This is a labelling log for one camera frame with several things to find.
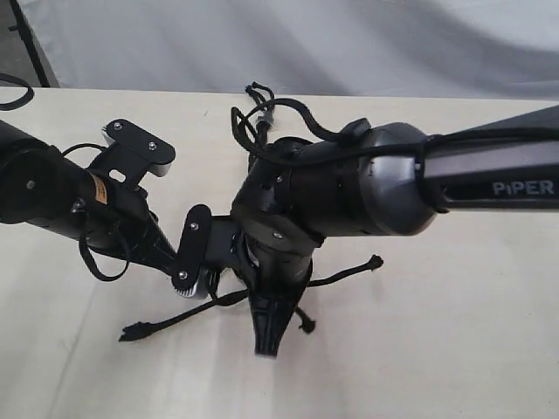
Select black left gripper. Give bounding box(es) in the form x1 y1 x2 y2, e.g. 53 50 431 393
78 169 176 276

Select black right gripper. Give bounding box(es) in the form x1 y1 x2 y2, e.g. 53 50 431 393
231 235 313 358

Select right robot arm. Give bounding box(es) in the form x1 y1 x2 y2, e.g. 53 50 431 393
231 105 558 357

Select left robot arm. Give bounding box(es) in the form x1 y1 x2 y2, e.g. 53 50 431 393
1 119 176 282

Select black stand pole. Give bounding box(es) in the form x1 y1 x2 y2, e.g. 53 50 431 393
8 0 52 88

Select grey backdrop cloth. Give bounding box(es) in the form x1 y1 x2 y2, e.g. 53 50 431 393
21 1 558 100

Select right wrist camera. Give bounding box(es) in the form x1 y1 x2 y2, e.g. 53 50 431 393
172 204 240 300

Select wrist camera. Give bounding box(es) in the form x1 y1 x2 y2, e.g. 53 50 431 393
88 119 176 189
172 204 240 300

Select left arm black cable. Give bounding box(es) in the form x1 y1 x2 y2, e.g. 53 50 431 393
0 72 132 282

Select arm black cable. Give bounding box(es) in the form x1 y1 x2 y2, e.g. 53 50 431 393
204 98 559 306
0 72 132 282

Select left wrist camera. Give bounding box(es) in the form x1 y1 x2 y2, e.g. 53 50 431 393
88 119 176 189

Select black cable clamp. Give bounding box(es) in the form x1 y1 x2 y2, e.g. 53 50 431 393
257 112 274 128

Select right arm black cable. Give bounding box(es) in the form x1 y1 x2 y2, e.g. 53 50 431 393
204 98 559 306

